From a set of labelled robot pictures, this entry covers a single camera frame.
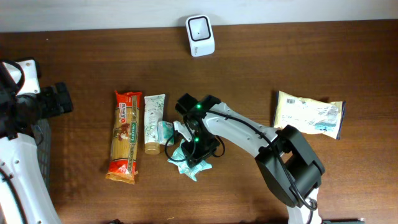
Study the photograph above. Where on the grey plastic mesh basket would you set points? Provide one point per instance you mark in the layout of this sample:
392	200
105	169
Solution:
43	135

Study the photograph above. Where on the teal crinkled snack packet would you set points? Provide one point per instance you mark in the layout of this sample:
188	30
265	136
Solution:
183	167

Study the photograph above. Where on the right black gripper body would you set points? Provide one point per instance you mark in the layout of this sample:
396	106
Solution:
199	150

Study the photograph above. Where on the white cosmetic tube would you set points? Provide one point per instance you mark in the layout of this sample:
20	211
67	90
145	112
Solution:
153	113

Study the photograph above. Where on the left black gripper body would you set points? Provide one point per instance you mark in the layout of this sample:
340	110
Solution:
58	98

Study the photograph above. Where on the orange spaghetti packet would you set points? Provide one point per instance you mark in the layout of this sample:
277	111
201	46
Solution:
125	138

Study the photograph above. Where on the small teal white packet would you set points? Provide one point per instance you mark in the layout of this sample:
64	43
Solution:
165	133

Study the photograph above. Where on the cream snack bag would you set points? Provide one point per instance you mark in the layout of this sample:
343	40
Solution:
309	116

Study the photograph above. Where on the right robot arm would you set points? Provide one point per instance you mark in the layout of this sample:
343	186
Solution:
288	164

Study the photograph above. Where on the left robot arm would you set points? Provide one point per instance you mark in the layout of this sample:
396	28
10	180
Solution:
26	140

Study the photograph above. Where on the white barcode scanner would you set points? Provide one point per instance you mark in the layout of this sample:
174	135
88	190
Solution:
200	35

